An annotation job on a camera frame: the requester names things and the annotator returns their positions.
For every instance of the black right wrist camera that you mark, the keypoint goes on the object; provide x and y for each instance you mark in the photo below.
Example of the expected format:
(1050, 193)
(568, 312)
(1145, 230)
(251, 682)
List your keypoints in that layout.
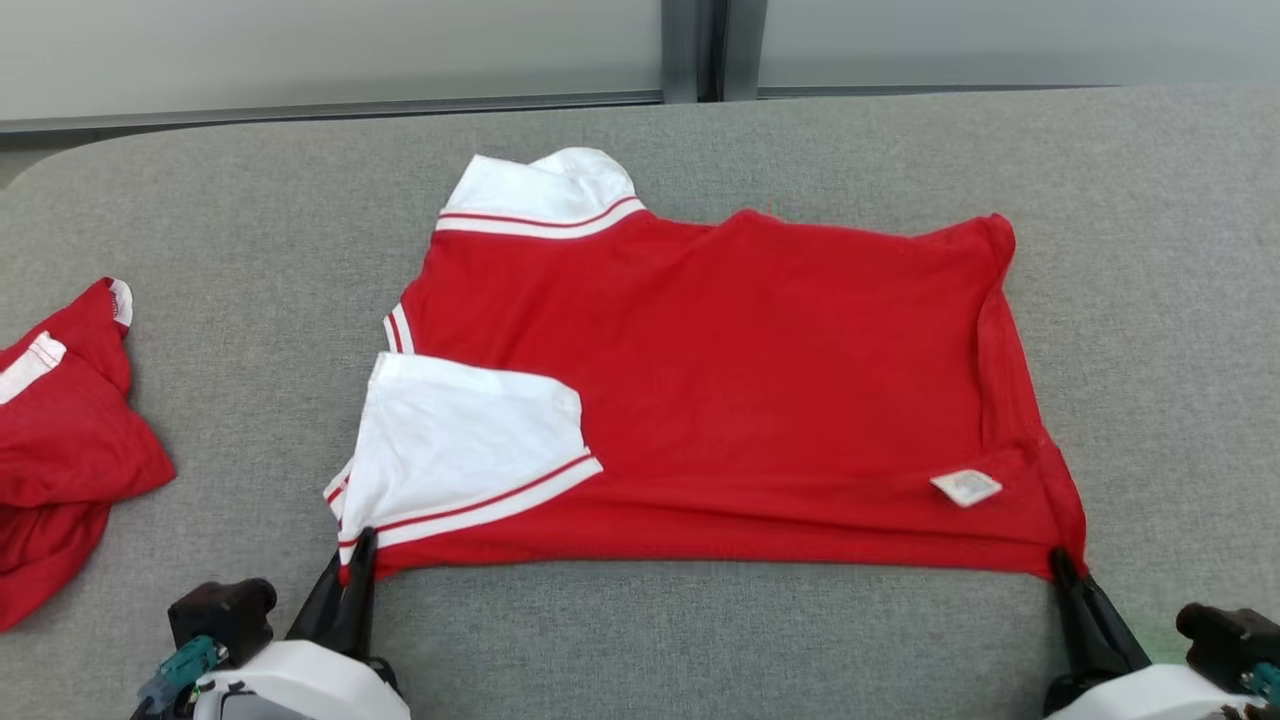
(1230, 640)

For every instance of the red shirt with white sleeves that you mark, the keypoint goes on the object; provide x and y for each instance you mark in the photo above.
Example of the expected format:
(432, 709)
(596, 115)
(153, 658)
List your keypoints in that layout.
(750, 380)

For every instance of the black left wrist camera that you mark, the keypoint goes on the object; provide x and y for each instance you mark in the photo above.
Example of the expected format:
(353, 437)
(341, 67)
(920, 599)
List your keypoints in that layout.
(225, 610)

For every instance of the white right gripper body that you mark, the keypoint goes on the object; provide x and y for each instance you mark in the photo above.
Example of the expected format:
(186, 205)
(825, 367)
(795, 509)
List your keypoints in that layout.
(1150, 695)

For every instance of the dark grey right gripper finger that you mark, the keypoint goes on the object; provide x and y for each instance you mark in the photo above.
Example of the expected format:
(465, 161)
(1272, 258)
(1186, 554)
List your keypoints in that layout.
(1110, 640)
(1075, 630)

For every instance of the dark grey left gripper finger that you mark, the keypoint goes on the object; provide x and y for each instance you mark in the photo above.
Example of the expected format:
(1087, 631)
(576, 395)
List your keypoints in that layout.
(318, 610)
(358, 600)

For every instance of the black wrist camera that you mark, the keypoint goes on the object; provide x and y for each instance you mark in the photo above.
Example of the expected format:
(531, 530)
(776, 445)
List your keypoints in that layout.
(225, 610)
(1230, 640)

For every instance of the grey metal partition post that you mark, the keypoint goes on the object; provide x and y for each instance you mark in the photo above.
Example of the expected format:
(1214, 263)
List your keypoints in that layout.
(685, 50)

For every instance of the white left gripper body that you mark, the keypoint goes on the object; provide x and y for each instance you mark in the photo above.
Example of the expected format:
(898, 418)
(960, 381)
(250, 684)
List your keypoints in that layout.
(300, 680)

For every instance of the red shorts with white stripe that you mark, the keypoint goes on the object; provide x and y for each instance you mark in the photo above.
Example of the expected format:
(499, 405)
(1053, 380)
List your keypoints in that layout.
(70, 440)

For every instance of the grey metal rail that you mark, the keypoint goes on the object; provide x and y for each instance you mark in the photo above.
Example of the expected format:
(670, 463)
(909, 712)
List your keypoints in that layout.
(300, 110)
(900, 91)

